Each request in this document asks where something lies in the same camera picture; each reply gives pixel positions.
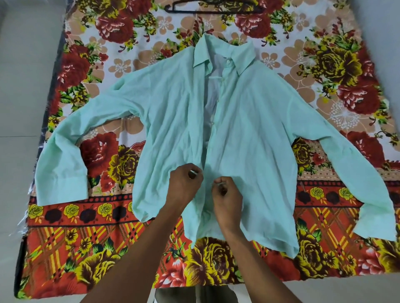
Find person's left hand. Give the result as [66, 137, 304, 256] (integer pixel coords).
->
[165, 163, 204, 213]

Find person's right hand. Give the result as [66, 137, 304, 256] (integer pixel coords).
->
[212, 176, 244, 233]

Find mint green shirt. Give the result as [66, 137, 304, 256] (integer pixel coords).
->
[34, 33, 398, 259]

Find black hanger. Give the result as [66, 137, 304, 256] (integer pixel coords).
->
[164, 0, 265, 15]

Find person's left forearm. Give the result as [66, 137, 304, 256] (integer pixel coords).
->
[80, 207, 185, 303]

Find person's right forearm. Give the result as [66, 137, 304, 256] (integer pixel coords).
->
[223, 226, 302, 303]

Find person's olive shorts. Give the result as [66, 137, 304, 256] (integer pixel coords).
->
[155, 286, 239, 303]

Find floral bedsheet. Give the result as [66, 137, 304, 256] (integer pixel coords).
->
[15, 0, 400, 300]

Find dark mattress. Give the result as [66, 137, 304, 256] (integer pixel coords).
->
[14, 25, 68, 297]

